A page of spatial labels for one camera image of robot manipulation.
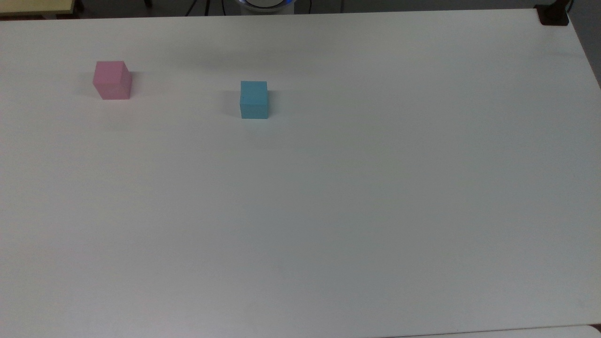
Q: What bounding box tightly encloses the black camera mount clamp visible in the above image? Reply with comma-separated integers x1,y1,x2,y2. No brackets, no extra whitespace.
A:
535,4,570,26

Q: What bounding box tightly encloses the yellow wooden table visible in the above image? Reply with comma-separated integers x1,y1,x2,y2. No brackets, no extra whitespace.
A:
0,0,76,17

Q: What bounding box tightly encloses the blue cube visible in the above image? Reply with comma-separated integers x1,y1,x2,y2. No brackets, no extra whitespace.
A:
239,80,270,120

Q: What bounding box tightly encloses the white robot base blue ring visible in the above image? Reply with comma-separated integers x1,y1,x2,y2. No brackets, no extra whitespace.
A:
235,0,296,13

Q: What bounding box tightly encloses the pink cube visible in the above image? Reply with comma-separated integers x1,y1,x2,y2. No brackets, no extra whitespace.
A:
92,61,133,100

